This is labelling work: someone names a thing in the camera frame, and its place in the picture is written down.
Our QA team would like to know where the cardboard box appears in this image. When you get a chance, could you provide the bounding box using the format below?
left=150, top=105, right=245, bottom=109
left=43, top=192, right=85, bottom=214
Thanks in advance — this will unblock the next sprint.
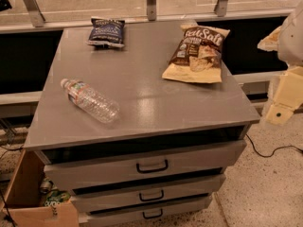
left=1, top=150, right=80, bottom=227

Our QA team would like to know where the grey drawer cabinet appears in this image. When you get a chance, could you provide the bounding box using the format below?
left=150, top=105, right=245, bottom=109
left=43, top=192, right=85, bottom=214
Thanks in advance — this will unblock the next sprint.
left=23, top=19, right=261, bottom=227

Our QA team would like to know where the metal can in box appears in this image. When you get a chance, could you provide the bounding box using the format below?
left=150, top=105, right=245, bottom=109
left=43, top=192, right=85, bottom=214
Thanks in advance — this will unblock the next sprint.
left=40, top=178, right=53, bottom=194

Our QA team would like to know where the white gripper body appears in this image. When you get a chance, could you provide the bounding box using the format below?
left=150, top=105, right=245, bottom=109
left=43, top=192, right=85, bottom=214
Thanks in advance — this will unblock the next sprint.
left=277, top=1, right=303, bottom=66

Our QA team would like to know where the green package in box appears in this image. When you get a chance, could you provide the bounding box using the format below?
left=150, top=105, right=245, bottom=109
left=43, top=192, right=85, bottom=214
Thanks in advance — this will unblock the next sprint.
left=44, top=190, right=70, bottom=207

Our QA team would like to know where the blue chip bag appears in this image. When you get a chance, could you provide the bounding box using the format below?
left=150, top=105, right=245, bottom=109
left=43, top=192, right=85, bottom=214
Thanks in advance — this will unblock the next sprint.
left=88, top=17, right=125, bottom=48

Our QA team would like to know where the top grey drawer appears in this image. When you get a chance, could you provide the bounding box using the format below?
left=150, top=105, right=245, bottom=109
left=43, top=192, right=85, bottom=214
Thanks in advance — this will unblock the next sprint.
left=45, top=140, right=246, bottom=190

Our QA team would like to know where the grey drawer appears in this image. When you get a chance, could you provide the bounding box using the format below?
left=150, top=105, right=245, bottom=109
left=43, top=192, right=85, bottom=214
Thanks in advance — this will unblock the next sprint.
left=45, top=140, right=246, bottom=190
left=71, top=174, right=225, bottom=214
left=87, top=196, right=212, bottom=227

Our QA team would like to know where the clear plastic water bottle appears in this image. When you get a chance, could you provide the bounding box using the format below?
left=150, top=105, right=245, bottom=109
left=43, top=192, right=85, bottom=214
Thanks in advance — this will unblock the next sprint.
left=61, top=79, right=119, bottom=123

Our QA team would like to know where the left metal railing post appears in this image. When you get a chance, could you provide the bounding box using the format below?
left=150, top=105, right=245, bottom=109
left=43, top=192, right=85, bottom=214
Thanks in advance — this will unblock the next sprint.
left=23, top=0, right=45, bottom=27

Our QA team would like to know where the right metal railing post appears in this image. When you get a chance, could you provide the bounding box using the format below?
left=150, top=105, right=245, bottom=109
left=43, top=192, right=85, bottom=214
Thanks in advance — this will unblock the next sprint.
left=214, top=0, right=228, bottom=17

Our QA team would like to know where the middle grey drawer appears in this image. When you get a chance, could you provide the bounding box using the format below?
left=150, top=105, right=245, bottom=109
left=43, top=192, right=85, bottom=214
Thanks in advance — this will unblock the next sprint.
left=71, top=174, right=225, bottom=214

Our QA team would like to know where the brown sea salt chip bag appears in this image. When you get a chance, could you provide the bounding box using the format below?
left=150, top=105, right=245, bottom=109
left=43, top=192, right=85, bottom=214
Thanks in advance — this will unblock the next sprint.
left=162, top=24, right=230, bottom=83

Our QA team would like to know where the middle metal railing post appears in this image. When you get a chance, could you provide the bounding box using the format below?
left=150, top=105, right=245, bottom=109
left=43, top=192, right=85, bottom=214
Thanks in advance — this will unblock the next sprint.
left=146, top=0, right=157, bottom=21

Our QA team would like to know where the bottom grey drawer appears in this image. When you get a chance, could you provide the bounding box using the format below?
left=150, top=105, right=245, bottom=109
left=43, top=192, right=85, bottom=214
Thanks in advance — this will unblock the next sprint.
left=87, top=196, right=212, bottom=227

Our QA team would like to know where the metal railing post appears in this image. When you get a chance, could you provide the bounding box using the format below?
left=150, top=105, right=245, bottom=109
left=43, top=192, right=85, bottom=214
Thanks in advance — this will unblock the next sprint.
left=23, top=0, right=45, bottom=27
left=214, top=0, right=228, bottom=17
left=146, top=0, right=157, bottom=21

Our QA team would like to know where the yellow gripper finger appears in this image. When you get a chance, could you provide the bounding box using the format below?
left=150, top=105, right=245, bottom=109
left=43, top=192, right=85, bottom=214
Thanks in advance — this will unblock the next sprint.
left=257, top=26, right=281, bottom=51
left=264, top=66, right=303, bottom=125

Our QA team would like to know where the black floor cable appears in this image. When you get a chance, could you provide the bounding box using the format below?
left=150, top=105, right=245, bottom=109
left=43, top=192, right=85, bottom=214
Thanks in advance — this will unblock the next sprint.
left=245, top=133, right=303, bottom=159

